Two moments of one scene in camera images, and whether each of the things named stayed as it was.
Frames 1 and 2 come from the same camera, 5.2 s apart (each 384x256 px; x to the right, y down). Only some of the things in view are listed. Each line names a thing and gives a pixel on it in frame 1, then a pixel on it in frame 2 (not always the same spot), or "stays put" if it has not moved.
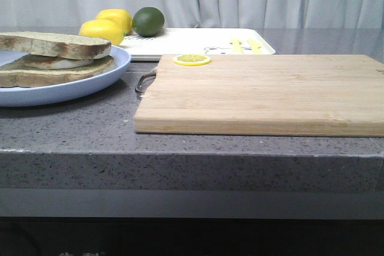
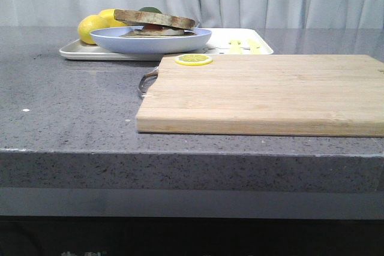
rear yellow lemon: (120, 17) stays put
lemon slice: (191, 60) stays put
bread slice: (17, 73) -> (133, 34)
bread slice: (53, 45) -> (141, 17)
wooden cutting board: (311, 95) stays put
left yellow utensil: (236, 47) stays put
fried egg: (65, 63) -> (165, 32)
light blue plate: (36, 94) -> (110, 39)
